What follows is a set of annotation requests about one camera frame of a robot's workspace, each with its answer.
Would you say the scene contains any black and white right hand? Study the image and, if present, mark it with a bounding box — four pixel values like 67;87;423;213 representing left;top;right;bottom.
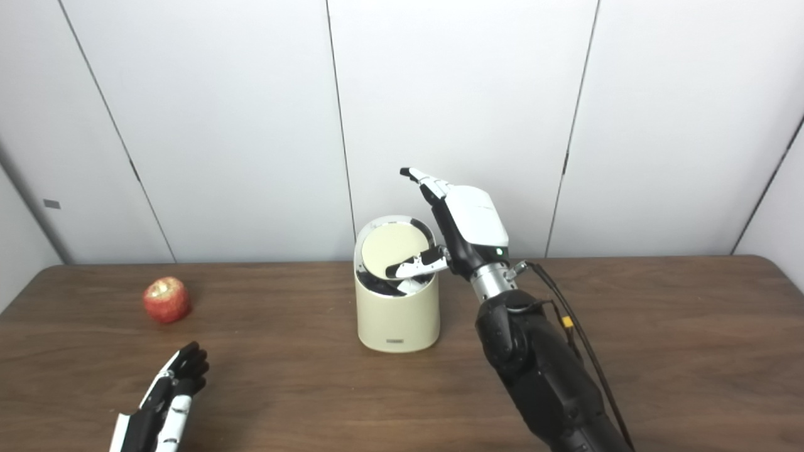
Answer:
385;167;510;281

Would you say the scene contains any black bin liner bag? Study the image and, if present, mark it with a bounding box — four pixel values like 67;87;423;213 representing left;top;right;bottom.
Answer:
356;267;434;296

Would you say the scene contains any round cream bin lid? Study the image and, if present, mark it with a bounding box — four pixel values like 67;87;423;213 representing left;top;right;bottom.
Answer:
361;223;432;280

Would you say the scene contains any cream-colored bin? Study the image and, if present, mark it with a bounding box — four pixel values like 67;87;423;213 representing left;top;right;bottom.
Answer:
354;215;440;353

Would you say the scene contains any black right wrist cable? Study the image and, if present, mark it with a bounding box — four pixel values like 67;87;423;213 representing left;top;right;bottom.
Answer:
515;261;635;452

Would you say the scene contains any black and white left hand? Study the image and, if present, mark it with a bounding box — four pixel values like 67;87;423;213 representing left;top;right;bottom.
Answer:
110;342;210;452

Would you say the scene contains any red apple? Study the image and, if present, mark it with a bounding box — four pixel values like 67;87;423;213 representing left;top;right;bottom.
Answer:
143;277;192;324

